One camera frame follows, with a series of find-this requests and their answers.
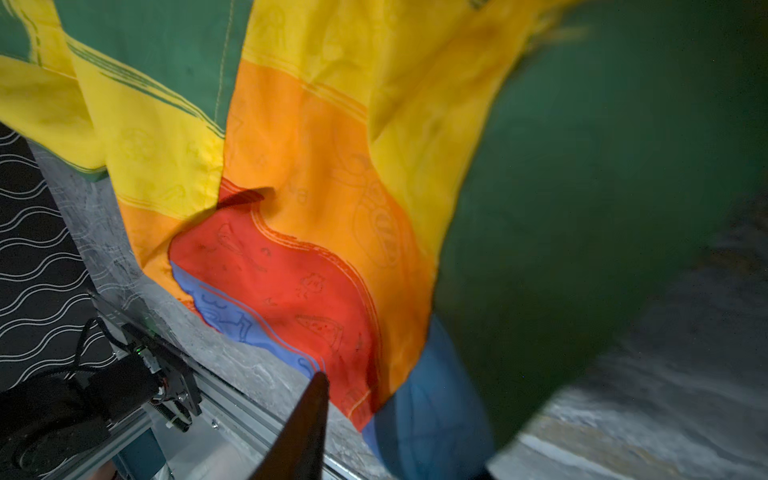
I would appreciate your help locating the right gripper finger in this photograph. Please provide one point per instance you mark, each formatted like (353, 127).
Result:
(298, 451)

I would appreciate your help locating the rainbow striped jacket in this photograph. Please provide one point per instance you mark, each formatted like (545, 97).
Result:
(447, 207)

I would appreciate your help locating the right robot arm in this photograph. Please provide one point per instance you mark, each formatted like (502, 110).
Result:
(46, 420)

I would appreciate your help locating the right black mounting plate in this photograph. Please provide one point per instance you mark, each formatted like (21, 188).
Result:
(162, 366)

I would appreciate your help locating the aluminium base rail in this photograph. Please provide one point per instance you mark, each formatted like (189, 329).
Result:
(247, 393)

